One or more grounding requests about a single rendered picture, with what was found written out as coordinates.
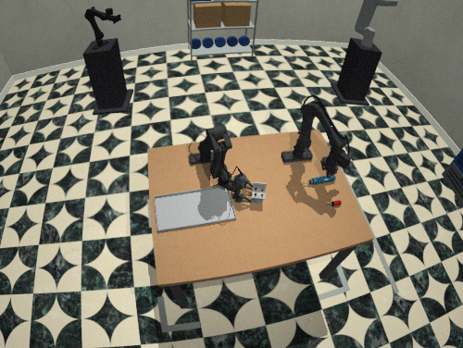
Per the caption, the blue electric screwdriver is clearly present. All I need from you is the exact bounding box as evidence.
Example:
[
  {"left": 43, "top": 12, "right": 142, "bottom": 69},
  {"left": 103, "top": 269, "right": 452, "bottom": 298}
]
[{"left": 307, "top": 175, "right": 336, "bottom": 185}]

